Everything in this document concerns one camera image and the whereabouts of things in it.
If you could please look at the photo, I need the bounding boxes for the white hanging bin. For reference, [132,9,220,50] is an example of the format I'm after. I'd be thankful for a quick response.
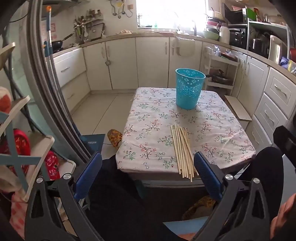
[177,37,196,56]

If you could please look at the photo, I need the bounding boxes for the green bowl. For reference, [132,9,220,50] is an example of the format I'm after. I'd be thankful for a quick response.
[203,30,220,41]

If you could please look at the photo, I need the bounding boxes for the white kitchen cabinets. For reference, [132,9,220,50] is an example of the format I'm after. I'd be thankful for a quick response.
[52,35,296,153]

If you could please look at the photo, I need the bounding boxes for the white storage trolley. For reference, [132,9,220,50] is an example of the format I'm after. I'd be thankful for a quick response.
[201,46,240,91]

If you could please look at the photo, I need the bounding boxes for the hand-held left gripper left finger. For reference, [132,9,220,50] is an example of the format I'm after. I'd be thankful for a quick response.
[24,152,103,241]

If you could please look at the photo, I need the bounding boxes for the wooden board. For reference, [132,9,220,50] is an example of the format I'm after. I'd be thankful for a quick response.
[224,95,252,121]

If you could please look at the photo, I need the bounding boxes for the floral tablecloth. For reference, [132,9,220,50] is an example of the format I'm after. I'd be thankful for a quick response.
[115,87,257,181]

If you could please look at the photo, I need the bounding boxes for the black frying pan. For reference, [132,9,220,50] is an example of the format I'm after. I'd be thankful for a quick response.
[51,34,74,50]

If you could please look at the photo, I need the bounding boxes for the wall utensil rack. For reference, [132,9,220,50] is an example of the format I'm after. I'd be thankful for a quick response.
[73,9,104,42]

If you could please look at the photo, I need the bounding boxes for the white electric kettle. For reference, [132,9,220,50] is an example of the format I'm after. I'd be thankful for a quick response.
[268,35,284,63]

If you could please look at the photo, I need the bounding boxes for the kitchen window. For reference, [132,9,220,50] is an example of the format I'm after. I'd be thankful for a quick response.
[136,0,207,29]

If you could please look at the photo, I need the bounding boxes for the person's right leg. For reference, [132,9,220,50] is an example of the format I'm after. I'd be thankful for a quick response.
[236,146,285,223]

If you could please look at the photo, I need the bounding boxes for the grey sliding door frame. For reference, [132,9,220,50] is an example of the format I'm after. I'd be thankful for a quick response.
[25,0,97,160]

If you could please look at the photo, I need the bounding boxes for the red patterned cloth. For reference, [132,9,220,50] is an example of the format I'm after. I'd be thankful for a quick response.
[0,128,61,181]

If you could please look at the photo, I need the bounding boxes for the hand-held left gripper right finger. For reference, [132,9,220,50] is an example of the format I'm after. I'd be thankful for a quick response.
[194,151,271,241]

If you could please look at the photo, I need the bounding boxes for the bundle of wooden chopsticks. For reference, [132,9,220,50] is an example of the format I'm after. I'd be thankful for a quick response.
[170,123,199,183]

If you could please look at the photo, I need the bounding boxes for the metal shelf rack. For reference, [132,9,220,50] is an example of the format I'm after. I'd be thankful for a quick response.
[222,0,292,58]

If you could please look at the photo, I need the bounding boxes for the yellow patterned slipper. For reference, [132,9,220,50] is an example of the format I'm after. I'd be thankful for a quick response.
[181,196,216,220]
[107,129,124,149]

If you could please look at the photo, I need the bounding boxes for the white folding shelf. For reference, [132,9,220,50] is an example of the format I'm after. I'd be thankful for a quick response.
[0,42,77,202]

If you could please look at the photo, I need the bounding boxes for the stainless steel pot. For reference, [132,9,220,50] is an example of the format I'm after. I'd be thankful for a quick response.
[252,38,269,54]

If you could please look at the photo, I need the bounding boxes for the white thermos jug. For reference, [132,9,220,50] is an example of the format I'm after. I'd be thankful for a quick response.
[219,25,230,44]

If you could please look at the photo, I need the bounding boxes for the blue stool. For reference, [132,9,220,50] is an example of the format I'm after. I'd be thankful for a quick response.
[163,215,210,241]

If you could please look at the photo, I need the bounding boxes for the person's right forearm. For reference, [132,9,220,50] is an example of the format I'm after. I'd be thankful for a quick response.
[270,197,296,241]

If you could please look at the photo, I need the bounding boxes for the teal perforated plastic basket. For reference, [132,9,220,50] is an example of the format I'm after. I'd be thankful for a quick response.
[175,68,206,110]

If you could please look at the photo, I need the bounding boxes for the blue dustpan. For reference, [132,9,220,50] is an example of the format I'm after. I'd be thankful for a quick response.
[82,134,105,160]

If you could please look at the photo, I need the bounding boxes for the black countertop oven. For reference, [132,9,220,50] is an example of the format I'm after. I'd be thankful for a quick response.
[229,28,249,49]

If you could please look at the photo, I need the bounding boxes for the mop handle with orange tip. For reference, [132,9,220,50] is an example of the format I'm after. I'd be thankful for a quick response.
[45,6,54,58]

